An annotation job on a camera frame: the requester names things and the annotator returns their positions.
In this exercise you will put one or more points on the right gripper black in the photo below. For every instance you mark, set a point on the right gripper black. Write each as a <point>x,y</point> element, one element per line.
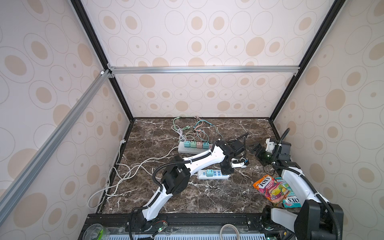
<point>260,155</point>

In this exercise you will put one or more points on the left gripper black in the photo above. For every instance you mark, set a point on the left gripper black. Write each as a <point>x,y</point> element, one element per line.
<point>226,172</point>

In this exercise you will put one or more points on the green charger plug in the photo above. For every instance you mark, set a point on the green charger plug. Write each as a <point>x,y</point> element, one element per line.
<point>193,144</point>

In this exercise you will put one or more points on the short white power strip blue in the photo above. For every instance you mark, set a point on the short white power strip blue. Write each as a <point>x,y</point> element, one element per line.
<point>202,176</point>

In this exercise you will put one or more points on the long white power strip pastel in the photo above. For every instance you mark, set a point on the long white power strip pastel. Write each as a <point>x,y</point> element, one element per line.
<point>191,151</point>

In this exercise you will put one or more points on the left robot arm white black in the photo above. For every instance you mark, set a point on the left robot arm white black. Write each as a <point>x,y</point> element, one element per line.
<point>218,162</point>

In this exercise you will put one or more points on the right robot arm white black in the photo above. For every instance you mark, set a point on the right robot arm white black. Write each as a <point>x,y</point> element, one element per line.
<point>318,219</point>

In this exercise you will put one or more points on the orange Fox's candy bag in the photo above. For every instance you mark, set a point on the orange Fox's candy bag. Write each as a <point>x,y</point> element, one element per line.
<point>274,191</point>

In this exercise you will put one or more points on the green Fox's candy bag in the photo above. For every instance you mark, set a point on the green Fox's candy bag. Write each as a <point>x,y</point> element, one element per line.
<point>291,200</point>

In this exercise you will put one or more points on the clear plastic cup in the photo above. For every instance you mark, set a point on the clear plastic cup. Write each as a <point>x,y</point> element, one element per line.
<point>96,232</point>

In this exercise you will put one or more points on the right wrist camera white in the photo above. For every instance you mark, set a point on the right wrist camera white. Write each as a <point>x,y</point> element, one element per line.
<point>270,145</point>

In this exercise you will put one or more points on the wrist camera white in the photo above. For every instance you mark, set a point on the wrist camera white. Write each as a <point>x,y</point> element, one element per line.
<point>270,145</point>
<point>242,163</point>

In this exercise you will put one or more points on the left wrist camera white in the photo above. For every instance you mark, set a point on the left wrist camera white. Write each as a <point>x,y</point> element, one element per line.
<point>242,163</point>

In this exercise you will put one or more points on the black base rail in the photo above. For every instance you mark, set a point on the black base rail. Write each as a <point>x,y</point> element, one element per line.
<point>190,227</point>

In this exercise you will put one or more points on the silver aluminium rail horizontal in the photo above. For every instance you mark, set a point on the silver aluminium rail horizontal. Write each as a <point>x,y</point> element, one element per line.
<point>205,70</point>

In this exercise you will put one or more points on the silver aluminium rail diagonal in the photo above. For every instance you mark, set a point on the silver aluminium rail diagonal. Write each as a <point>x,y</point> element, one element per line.
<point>21,184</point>

